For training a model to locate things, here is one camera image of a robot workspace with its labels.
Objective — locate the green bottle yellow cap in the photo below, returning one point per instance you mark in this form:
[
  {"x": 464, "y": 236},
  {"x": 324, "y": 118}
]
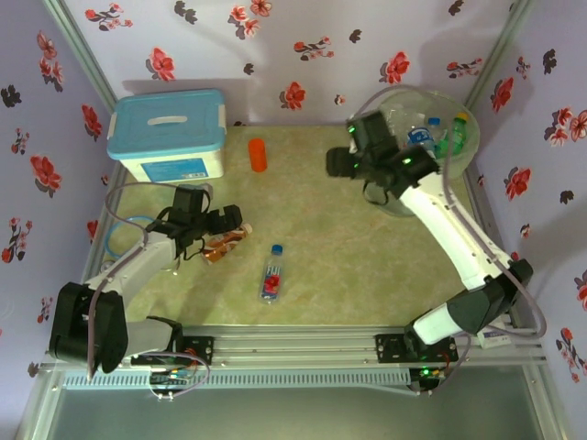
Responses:
[{"x": 454, "y": 137}]

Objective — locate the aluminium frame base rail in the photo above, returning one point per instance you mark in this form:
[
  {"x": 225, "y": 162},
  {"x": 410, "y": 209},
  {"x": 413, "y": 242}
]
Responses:
[{"x": 293, "y": 344}]

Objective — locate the grey metal panel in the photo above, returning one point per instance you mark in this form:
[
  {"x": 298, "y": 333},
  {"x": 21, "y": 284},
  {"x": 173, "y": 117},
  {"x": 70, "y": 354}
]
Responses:
[{"x": 293, "y": 414}]

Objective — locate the aluminium frame post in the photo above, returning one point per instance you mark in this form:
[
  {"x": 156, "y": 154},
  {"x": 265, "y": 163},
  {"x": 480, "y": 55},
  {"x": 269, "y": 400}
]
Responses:
[
  {"x": 500, "y": 46},
  {"x": 82, "y": 50}
]

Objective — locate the blue lidded storage box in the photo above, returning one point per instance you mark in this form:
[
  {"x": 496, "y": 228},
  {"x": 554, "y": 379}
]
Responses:
[{"x": 165, "y": 137}]

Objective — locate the small silver ball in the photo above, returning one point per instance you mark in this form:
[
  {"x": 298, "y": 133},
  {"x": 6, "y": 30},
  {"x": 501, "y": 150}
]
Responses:
[{"x": 107, "y": 265}]

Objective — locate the blue cap red flower bottle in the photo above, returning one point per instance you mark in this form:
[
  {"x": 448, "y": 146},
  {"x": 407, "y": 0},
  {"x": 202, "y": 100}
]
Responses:
[{"x": 271, "y": 279}]

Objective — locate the clear green plastic bin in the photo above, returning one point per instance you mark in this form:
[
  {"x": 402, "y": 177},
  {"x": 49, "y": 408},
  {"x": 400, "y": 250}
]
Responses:
[{"x": 472, "y": 137}]

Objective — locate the small circuit board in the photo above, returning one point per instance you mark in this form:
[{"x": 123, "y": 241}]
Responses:
[
  {"x": 169, "y": 378},
  {"x": 426, "y": 372}
]

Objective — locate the orange plastic cylinder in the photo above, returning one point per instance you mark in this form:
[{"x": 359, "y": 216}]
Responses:
[{"x": 258, "y": 155}]

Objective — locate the brown coffee bottle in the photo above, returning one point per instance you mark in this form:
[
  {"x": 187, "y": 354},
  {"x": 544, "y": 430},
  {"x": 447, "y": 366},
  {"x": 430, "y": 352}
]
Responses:
[{"x": 224, "y": 247}]

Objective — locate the small white box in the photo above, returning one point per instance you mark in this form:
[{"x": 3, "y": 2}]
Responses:
[{"x": 497, "y": 339}]

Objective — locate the white cap blue label bottle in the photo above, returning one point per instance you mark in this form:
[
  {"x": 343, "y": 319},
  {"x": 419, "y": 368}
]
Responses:
[{"x": 419, "y": 136}]

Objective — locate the aluminium side rail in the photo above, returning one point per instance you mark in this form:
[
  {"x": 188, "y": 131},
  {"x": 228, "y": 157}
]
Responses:
[
  {"x": 474, "y": 192},
  {"x": 114, "y": 188}
]

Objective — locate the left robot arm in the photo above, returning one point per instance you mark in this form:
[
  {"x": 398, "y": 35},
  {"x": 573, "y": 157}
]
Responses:
[{"x": 137, "y": 259}]

